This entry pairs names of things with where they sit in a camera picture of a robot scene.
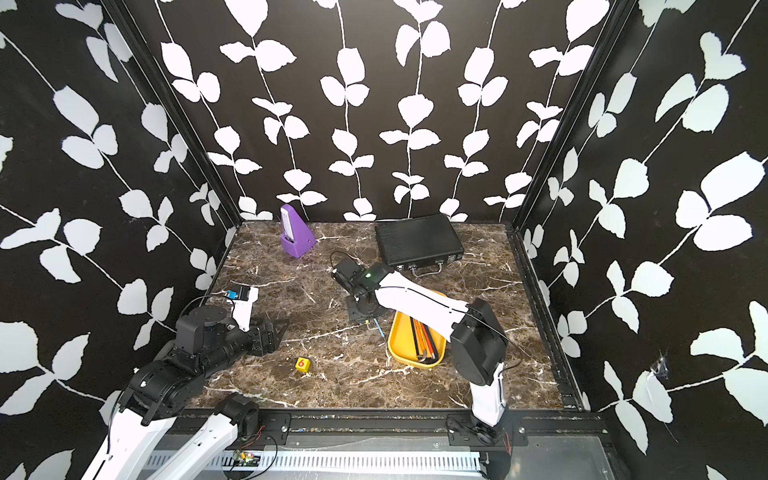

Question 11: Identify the blue hex key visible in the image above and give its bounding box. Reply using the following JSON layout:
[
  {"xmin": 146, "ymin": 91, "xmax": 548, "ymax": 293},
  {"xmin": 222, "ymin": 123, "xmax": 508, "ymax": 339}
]
[{"xmin": 373, "ymin": 319, "xmax": 386, "ymax": 339}]

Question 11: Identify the yellow plastic storage box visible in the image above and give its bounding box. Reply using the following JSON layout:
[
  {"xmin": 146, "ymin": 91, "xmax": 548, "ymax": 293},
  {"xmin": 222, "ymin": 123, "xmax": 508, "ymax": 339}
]
[{"xmin": 387, "ymin": 312, "xmax": 447, "ymax": 369}]

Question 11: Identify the large black hex key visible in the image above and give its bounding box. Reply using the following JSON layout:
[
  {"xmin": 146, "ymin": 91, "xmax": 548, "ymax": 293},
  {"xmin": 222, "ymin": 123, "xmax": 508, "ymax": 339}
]
[{"xmin": 410, "ymin": 318, "xmax": 438, "ymax": 365}]

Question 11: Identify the red hex key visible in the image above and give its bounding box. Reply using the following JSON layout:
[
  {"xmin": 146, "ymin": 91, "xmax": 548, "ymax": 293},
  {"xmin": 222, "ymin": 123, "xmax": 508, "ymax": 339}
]
[{"xmin": 413, "ymin": 320, "xmax": 433, "ymax": 363}]

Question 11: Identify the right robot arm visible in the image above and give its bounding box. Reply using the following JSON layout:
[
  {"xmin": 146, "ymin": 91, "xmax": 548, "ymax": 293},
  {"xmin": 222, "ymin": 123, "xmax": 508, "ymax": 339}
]
[{"xmin": 331, "ymin": 258, "xmax": 509, "ymax": 428}]

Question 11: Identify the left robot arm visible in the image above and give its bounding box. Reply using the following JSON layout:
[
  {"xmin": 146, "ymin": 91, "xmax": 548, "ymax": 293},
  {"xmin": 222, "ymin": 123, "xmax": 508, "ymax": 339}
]
[{"xmin": 84, "ymin": 305, "xmax": 290, "ymax": 479}]

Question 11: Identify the yellow die red six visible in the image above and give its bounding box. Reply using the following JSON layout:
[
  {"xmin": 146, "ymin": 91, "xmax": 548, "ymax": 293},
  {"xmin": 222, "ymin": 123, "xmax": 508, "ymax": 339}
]
[{"xmin": 295, "ymin": 357, "xmax": 311, "ymax": 374}]

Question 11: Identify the black ribbed carrying case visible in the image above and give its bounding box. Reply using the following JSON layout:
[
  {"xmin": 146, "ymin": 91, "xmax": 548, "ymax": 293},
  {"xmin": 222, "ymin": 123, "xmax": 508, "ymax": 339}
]
[{"xmin": 375, "ymin": 213, "xmax": 465, "ymax": 270}]

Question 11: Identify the purple metronome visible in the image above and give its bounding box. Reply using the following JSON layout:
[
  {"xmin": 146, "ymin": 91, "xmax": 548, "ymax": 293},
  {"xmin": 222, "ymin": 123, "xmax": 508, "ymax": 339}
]
[{"xmin": 280, "ymin": 204, "xmax": 317, "ymax": 258}]

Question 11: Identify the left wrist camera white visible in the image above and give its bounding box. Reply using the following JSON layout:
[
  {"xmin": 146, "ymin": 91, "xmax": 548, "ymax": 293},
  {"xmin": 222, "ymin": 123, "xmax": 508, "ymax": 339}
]
[{"xmin": 225, "ymin": 284, "xmax": 259, "ymax": 331}]

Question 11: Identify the small circuit board with wires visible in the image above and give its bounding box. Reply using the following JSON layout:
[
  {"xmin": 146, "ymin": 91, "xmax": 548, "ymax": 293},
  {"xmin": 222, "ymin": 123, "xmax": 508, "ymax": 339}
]
[{"xmin": 225, "ymin": 450, "xmax": 261, "ymax": 471}]

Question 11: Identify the white slotted cable duct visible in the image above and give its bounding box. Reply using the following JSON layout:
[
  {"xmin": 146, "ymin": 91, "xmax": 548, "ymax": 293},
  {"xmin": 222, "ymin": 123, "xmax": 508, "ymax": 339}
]
[{"xmin": 143, "ymin": 449, "xmax": 485, "ymax": 475}]

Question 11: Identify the black front mounting rail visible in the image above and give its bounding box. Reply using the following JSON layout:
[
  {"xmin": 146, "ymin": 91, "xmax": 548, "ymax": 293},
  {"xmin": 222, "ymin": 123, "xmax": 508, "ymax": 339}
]
[{"xmin": 119, "ymin": 409, "xmax": 613, "ymax": 448}]

